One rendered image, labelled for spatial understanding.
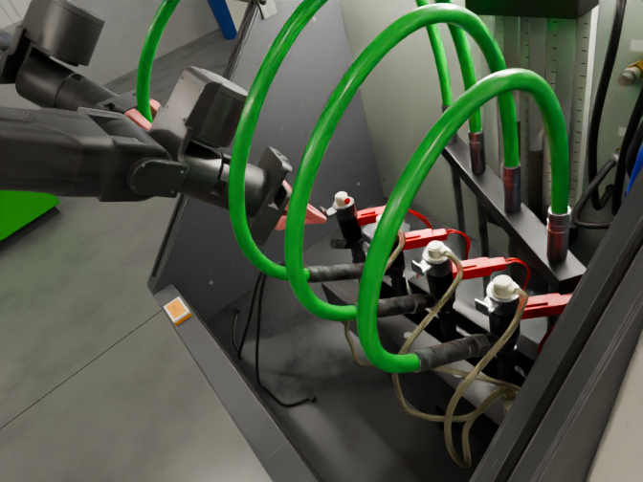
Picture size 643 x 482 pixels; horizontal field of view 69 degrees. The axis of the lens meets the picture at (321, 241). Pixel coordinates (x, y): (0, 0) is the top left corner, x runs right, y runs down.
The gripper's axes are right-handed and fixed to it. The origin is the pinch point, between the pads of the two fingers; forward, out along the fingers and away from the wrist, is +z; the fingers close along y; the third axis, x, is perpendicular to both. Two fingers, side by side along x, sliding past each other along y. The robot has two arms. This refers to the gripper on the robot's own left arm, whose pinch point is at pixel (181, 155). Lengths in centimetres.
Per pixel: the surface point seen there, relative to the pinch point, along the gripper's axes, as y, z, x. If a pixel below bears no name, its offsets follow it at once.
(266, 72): -14.3, 7.9, -17.9
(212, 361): -4.1, 15.5, 25.4
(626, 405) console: -24, 44, -12
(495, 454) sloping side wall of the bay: -27.9, 36.7, -4.9
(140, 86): -1.9, -6.3, -6.2
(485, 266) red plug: -9.6, 35.2, -10.4
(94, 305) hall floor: 130, -51, 174
